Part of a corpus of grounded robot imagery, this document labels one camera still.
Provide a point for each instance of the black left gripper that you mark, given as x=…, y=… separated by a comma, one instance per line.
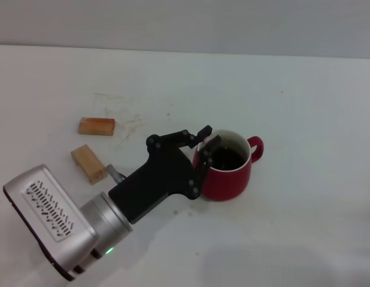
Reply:
x=161, y=179

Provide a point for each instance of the plain wooden block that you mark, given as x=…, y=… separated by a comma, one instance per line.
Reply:
x=89, y=163

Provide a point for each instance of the red ceramic cup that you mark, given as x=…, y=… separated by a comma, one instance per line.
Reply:
x=230, y=185

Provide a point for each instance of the wooden block with red stain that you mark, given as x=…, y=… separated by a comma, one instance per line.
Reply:
x=96, y=127

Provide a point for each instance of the dark coffee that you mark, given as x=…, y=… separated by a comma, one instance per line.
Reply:
x=230, y=158

